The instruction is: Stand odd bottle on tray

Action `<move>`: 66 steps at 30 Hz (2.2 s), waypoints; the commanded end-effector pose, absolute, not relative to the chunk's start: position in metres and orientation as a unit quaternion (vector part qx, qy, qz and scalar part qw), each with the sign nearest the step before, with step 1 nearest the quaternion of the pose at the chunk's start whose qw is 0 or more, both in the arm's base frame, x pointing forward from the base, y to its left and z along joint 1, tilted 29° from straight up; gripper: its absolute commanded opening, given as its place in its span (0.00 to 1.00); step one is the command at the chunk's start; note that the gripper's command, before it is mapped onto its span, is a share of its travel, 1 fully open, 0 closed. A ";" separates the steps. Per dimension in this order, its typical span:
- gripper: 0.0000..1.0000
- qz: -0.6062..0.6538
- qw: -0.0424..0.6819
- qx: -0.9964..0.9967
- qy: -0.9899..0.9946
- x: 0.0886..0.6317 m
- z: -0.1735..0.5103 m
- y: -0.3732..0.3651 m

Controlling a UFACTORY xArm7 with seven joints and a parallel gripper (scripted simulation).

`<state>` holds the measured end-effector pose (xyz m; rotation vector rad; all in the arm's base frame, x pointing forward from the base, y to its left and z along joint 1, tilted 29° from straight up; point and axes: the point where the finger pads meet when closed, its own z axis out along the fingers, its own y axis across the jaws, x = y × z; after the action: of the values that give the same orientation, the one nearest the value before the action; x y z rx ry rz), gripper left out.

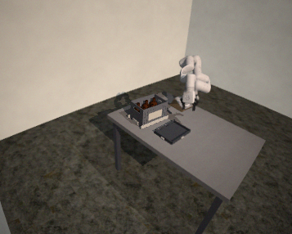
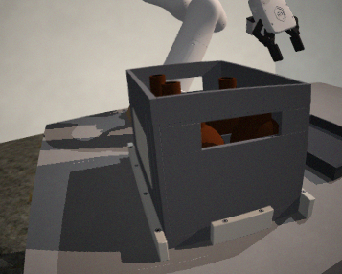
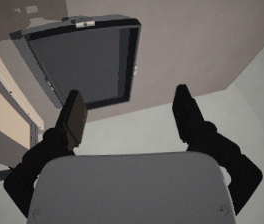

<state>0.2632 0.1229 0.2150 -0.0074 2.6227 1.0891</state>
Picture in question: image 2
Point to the dark grey crate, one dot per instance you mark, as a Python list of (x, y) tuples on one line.
[(196, 186)]

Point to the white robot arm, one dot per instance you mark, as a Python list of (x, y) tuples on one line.
[(196, 30)]

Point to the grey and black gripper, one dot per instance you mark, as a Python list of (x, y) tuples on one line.
[(273, 17)]

